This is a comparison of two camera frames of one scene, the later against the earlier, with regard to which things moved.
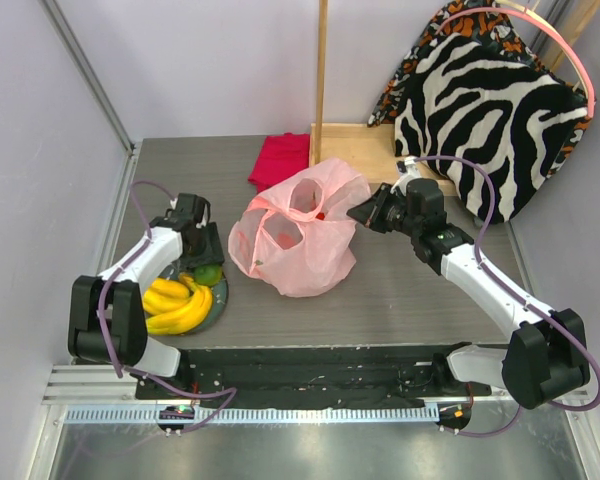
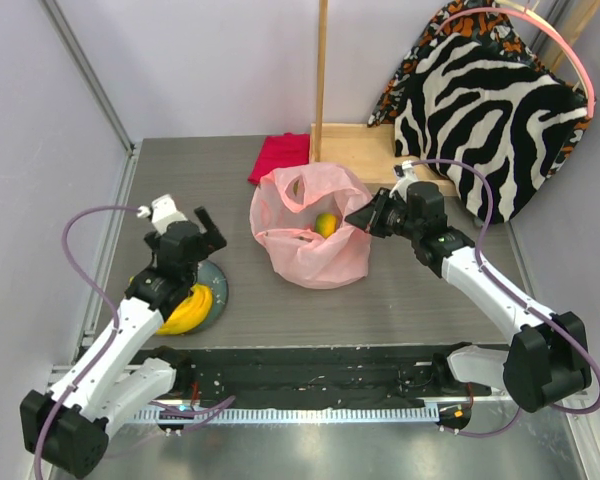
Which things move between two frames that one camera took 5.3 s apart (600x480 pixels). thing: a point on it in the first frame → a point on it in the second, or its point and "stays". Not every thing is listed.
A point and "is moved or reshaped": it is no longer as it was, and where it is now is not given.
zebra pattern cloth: (468, 97) stays
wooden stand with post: (369, 148) stays
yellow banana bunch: (173, 307) stays
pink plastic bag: (297, 236) is moved or reshaped
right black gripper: (376, 211) stays
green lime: (208, 274) → (326, 224)
